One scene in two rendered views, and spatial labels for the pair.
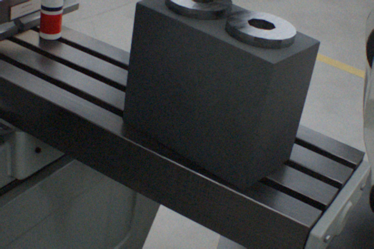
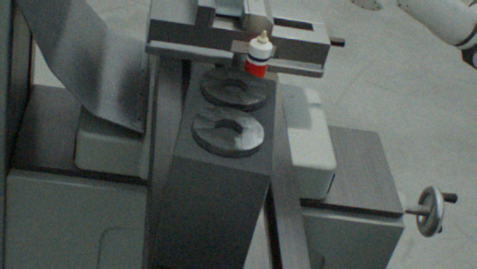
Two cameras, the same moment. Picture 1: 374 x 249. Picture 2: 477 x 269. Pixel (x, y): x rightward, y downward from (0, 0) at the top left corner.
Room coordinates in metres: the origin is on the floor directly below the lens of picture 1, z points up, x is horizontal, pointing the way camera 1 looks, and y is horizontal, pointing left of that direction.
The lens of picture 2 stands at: (0.28, -0.69, 1.70)
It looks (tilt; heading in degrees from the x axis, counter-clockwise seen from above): 36 degrees down; 56
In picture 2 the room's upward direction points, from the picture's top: 12 degrees clockwise
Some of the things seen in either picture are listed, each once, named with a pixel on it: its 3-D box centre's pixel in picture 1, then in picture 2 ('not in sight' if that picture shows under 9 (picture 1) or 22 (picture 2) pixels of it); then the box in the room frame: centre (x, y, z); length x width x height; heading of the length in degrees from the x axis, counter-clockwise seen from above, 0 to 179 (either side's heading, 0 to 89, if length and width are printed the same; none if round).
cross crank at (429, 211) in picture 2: not in sight; (414, 209); (1.47, 0.13, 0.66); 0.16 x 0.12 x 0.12; 153
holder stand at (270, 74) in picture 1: (217, 78); (217, 165); (0.79, -0.03, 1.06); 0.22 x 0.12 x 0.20; 56
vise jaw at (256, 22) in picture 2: not in sight; (255, 8); (1.10, 0.39, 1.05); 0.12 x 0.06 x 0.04; 63
